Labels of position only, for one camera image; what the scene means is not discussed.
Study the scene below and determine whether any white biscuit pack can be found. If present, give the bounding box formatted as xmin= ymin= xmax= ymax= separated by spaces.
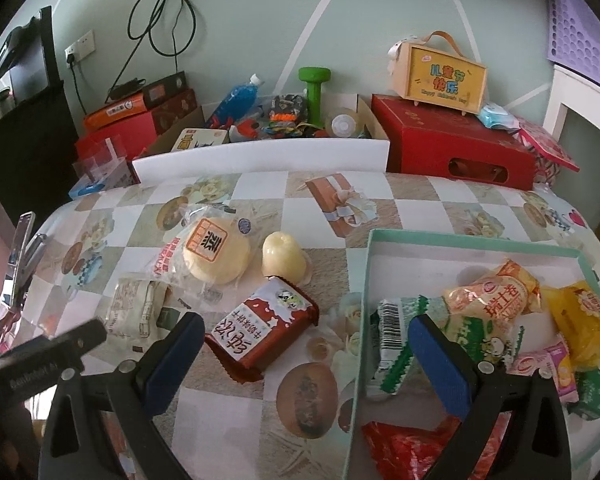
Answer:
xmin=104 ymin=274 xmax=170 ymax=353

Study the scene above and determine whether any pink swiss roll pack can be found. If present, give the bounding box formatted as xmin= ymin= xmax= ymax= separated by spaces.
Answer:
xmin=508 ymin=335 xmax=579 ymax=404

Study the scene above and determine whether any green snack pack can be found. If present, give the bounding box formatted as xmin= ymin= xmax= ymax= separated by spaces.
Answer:
xmin=567 ymin=368 xmax=600 ymax=420

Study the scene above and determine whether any dark red milk snack pack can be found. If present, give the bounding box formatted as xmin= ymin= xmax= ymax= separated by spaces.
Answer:
xmin=204 ymin=276 xmax=320 ymax=384

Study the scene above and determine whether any red snack bag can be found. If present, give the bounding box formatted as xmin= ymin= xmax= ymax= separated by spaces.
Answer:
xmin=360 ymin=410 xmax=512 ymax=480

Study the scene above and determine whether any yellow cake pack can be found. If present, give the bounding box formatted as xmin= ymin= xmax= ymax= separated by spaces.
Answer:
xmin=541 ymin=281 xmax=600 ymax=370

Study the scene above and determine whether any orange swiss roll pack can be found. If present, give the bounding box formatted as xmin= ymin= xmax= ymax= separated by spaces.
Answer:
xmin=442 ymin=259 xmax=542 ymax=332

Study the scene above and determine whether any round bun clear pack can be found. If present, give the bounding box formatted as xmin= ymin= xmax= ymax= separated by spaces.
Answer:
xmin=150 ymin=204 xmax=259 ymax=292

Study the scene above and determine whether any silver-green snack bag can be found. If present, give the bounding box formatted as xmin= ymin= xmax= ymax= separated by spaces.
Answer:
xmin=366 ymin=295 xmax=449 ymax=401

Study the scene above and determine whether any pale yellow jelly cup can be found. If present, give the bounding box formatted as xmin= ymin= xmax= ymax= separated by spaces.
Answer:
xmin=261 ymin=231 xmax=308 ymax=285

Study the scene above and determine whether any smartphone on stand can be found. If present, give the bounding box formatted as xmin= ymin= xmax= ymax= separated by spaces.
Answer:
xmin=2 ymin=211 xmax=47 ymax=312

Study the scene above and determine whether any checkered tablecloth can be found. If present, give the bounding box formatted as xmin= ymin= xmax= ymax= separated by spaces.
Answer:
xmin=0 ymin=169 xmax=600 ymax=480

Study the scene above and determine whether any teal-edged white tray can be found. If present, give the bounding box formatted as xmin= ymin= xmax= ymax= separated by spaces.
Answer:
xmin=346 ymin=230 xmax=600 ymax=479

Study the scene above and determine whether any clear plastic box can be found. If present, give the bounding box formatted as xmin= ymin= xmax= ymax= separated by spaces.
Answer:
xmin=69 ymin=136 xmax=136 ymax=200

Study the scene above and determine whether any black cabinet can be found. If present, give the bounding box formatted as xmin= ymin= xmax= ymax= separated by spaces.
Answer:
xmin=0 ymin=82 xmax=78 ymax=228

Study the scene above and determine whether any red box left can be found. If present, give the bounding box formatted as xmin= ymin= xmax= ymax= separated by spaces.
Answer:
xmin=74 ymin=88 xmax=200 ymax=162

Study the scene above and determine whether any white foam board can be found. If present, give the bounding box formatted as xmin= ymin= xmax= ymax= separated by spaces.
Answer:
xmin=132 ymin=138 xmax=390 ymax=184

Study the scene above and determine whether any orange flat box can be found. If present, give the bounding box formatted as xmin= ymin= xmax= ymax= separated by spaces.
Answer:
xmin=83 ymin=70 xmax=188 ymax=134

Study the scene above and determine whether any red patterned flat box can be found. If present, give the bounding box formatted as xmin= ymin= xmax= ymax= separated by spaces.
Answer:
xmin=514 ymin=117 xmax=580 ymax=186

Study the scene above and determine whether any blue plastic bottle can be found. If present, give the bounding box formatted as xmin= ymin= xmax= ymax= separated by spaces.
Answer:
xmin=204 ymin=74 xmax=264 ymax=129

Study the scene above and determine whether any red gift box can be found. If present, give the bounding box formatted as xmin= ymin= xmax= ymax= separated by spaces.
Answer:
xmin=372 ymin=94 xmax=535 ymax=191

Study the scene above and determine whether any light blue wipes pack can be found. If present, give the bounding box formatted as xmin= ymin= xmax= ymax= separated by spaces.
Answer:
xmin=477 ymin=102 xmax=520 ymax=132

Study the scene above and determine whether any cardboard box of toys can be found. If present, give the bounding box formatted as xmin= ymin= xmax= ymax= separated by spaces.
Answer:
xmin=140 ymin=94 xmax=388 ymax=156

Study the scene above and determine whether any green dumbbell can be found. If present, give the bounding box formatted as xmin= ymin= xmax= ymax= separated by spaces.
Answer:
xmin=298 ymin=66 xmax=332 ymax=127

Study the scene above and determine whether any white shelf unit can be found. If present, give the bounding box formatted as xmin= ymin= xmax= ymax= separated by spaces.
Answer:
xmin=543 ymin=65 xmax=600 ymax=141

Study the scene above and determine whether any purple perforated basket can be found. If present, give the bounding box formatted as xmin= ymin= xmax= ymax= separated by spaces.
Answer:
xmin=547 ymin=0 xmax=600 ymax=86

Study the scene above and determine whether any wall power socket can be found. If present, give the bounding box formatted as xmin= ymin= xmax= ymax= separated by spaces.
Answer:
xmin=65 ymin=30 xmax=96 ymax=63

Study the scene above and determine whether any black hanging cable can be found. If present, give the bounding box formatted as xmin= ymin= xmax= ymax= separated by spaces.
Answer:
xmin=107 ymin=0 xmax=198 ymax=104

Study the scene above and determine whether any yellow handled gift case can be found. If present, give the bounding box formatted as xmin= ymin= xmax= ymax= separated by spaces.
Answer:
xmin=388 ymin=30 xmax=488 ymax=115

